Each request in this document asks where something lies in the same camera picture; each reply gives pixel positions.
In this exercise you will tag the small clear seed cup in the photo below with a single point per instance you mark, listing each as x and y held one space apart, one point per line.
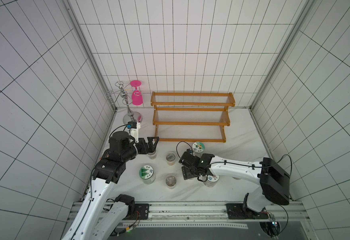
171 181

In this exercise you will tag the silver glass holder stand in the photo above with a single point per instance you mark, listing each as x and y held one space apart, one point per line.
124 93

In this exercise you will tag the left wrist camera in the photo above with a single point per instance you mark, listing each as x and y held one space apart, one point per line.
134 128

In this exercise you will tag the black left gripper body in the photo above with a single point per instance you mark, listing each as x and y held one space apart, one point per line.
141 147

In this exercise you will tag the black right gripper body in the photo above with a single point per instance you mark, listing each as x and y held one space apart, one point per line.
185 166

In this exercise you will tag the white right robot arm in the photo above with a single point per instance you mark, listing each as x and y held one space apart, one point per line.
272 180

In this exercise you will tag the clear cup with yellow label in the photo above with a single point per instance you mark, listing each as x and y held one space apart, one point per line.
171 158

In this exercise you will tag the clear cup with dark seeds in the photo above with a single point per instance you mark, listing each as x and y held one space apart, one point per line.
152 155

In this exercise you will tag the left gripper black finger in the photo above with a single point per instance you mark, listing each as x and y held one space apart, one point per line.
151 149
152 140

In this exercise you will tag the jar with green tree lid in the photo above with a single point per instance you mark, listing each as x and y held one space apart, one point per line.
147 174

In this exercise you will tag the orange wooden tiered shelf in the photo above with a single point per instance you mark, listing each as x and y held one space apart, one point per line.
192 109

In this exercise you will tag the jar with flower lid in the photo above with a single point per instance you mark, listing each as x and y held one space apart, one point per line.
198 148

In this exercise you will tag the jar with pink floral lid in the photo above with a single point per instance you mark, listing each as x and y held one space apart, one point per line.
211 180

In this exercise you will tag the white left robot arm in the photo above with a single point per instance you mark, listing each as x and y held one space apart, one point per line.
123 147

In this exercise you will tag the pink plastic wine glass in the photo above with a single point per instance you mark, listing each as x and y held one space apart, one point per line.
136 96

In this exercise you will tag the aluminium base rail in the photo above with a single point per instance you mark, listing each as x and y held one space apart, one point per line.
209 214

